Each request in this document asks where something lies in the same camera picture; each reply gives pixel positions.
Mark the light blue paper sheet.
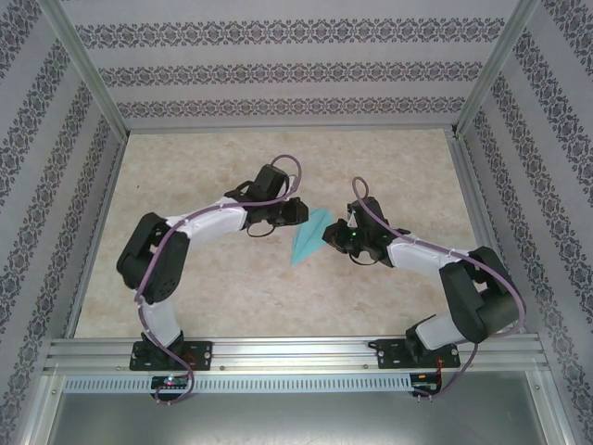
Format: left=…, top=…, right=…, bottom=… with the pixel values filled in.
left=289, top=207, right=335, bottom=267

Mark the grey metal sheet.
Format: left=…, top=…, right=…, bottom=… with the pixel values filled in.
left=45, top=391, right=555, bottom=445

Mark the aluminium corner upright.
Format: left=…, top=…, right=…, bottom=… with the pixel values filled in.
left=527, top=370, right=580, bottom=445
left=18, top=373, right=66, bottom=445

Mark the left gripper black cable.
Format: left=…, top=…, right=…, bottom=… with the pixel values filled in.
left=245, top=222, right=275, bottom=240

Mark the aluminium frame crossbar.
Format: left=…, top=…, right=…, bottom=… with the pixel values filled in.
left=123, top=122, right=460, bottom=134

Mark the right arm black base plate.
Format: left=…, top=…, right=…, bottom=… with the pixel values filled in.
left=377, top=337, right=462, bottom=371

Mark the aluminium side rail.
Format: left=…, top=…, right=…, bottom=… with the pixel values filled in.
left=64, top=133, right=129, bottom=339
left=447, top=132, right=527, bottom=335

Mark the aluminium mounting rail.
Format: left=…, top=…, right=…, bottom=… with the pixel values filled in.
left=44, top=337, right=550, bottom=375

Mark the slotted grey cable duct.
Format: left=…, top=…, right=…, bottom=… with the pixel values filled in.
left=62, top=374, right=413, bottom=393

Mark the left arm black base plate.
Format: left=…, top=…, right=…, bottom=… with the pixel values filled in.
left=129, top=340, right=214, bottom=372

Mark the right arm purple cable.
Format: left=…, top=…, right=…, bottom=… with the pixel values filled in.
left=351, top=174, right=528, bottom=403

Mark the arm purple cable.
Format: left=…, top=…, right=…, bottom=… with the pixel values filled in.
left=351, top=174, right=528, bottom=403
left=136, top=154, right=306, bottom=405

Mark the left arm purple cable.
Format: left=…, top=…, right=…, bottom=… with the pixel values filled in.
left=136, top=154, right=306, bottom=405

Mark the aluminium frame post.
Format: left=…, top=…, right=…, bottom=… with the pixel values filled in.
left=44, top=0, right=131, bottom=136
left=449, top=0, right=542, bottom=138

